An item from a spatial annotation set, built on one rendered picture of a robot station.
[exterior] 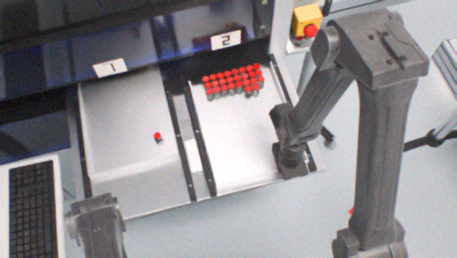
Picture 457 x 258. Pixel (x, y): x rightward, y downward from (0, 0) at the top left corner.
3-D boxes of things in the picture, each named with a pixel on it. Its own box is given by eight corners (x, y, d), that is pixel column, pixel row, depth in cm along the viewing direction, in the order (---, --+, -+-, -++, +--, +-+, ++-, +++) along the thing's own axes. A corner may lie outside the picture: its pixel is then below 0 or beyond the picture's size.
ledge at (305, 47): (273, 23, 143) (274, 20, 142) (311, 14, 144) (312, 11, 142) (287, 56, 137) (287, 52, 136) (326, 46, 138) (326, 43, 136)
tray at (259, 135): (189, 86, 133) (188, 81, 130) (270, 67, 134) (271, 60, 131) (216, 188, 118) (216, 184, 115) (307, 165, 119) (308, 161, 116)
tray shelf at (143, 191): (66, 88, 139) (64, 86, 137) (273, 38, 141) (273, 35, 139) (82, 232, 118) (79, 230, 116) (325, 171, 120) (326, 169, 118)
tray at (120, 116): (79, 82, 137) (75, 76, 134) (157, 63, 138) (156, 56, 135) (91, 179, 123) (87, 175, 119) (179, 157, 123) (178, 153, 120)
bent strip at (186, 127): (181, 129, 127) (179, 120, 122) (191, 126, 127) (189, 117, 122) (192, 172, 121) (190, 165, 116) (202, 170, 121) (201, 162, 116)
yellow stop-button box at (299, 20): (288, 20, 131) (290, 3, 125) (310, 14, 131) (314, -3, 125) (295, 38, 128) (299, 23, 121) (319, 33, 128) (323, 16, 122)
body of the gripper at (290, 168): (295, 140, 112) (298, 127, 106) (308, 175, 108) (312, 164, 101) (271, 146, 112) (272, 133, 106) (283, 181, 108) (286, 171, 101)
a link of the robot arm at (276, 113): (282, 138, 92) (320, 128, 93) (264, 95, 97) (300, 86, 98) (276, 160, 103) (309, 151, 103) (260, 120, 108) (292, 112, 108)
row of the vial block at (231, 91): (206, 96, 131) (205, 89, 127) (262, 82, 131) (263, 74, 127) (207, 103, 130) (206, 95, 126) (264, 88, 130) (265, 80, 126)
